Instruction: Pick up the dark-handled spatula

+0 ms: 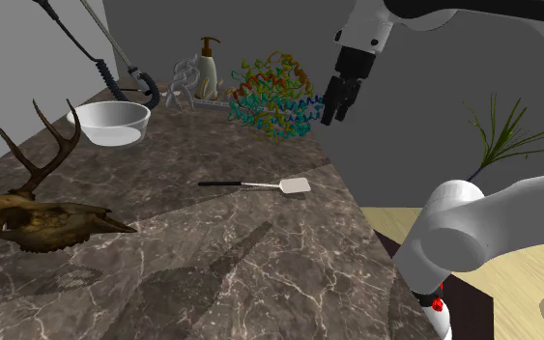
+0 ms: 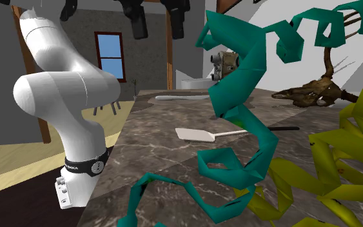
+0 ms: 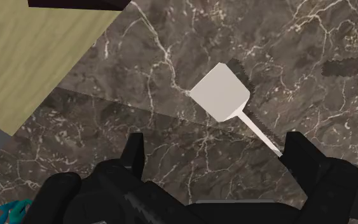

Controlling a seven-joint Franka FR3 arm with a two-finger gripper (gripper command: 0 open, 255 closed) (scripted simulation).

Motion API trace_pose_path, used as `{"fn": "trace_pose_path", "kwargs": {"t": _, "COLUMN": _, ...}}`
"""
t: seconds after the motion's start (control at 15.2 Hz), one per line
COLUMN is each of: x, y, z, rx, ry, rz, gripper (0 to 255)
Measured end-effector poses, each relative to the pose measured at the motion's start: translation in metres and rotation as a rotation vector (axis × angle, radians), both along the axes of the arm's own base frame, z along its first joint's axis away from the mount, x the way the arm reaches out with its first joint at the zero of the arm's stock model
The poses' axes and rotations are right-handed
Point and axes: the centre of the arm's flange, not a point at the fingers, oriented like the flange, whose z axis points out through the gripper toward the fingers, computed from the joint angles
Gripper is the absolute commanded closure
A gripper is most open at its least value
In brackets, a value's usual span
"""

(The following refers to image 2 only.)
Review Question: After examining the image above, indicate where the white round basin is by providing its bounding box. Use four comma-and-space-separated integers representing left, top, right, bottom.
175, 70, 217, 91

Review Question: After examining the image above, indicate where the yellow-green spiral ribbon ornament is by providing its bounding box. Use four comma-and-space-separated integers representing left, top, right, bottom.
233, 82, 363, 227

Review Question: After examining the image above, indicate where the teal spiral ribbon ornament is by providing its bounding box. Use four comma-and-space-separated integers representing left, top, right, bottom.
116, 0, 363, 227

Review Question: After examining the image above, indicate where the old brown film camera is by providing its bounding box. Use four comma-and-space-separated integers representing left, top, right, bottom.
210, 50, 240, 82

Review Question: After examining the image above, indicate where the red-framed window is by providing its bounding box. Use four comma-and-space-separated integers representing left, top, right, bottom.
93, 31, 127, 83

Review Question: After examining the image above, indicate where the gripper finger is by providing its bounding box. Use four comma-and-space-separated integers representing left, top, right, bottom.
117, 0, 149, 41
160, 0, 191, 41

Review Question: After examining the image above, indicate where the white spatula with black handle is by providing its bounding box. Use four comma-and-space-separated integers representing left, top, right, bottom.
175, 125, 300, 143

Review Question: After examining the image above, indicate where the pale grey long utensil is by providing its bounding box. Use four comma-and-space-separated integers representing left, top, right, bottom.
155, 95, 212, 102

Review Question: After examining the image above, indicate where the brown animal skull with antlers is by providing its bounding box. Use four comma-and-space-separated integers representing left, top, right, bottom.
271, 10, 363, 108

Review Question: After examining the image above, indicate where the dark robot stand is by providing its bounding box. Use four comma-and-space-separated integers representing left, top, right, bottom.
0, 146, 114, 227

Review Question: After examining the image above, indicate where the brown wooden post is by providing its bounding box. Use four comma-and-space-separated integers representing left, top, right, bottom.
10, 5, 52, 144
165, 9, 174, 91

